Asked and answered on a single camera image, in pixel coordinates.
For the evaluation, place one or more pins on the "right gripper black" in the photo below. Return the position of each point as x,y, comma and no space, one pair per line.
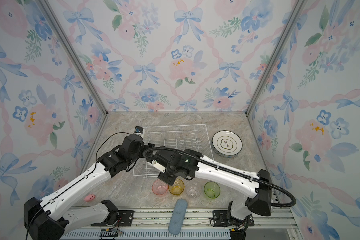
162,178

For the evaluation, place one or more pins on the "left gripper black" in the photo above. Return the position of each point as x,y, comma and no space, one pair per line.
149,145

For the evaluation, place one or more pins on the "yellow translucent cup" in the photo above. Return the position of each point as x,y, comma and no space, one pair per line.
177,188

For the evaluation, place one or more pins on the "pink translucent cup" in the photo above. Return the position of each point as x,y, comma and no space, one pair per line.
159,188

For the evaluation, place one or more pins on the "clear glass cup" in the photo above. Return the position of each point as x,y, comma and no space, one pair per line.
193,190

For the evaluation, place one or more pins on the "green translucent cup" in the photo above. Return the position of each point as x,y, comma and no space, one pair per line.
212,190

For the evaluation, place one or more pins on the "white plate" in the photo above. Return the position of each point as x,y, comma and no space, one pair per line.
227,143

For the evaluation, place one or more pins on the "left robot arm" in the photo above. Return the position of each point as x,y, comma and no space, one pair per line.
50,217

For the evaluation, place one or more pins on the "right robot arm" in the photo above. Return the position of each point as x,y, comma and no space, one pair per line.
255,187

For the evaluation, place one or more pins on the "pink small toy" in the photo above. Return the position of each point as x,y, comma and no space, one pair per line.
89,198

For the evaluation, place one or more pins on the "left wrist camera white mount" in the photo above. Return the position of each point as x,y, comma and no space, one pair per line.
139,131

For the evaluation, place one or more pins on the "white wire dish rack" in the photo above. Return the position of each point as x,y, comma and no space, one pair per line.
181,137

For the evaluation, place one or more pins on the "aluminium front rail frame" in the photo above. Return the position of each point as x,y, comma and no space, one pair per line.
190,225

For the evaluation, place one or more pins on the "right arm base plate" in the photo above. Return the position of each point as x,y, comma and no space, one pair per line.
222,218

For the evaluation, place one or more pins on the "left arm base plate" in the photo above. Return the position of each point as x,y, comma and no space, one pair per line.
122,218

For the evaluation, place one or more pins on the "aluminium corner post left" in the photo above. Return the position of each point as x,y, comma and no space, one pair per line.
69,49

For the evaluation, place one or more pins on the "aluminium corner post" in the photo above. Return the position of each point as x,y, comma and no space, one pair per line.
279,47
69,49

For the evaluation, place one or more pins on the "aluminium corner post right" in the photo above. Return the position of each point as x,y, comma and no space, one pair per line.
279,47

